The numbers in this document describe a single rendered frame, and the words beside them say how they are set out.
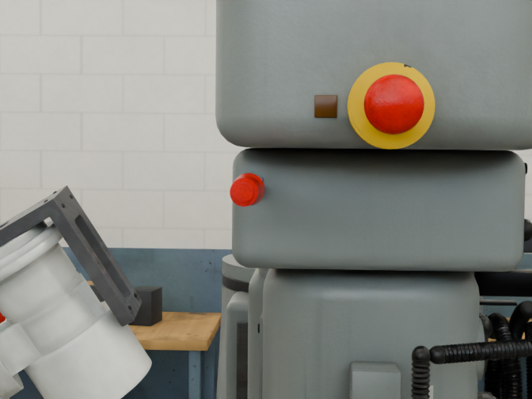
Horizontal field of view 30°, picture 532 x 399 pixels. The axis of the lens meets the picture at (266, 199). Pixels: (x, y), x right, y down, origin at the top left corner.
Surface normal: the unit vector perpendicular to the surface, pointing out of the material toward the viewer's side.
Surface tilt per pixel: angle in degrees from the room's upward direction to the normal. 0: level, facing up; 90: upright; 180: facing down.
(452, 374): 90
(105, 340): 73
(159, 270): 90
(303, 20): 90
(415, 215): 90
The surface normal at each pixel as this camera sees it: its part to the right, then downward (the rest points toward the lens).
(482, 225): -0.04, 0.05
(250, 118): -0.50, 0.19
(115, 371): 0.50, -0.11
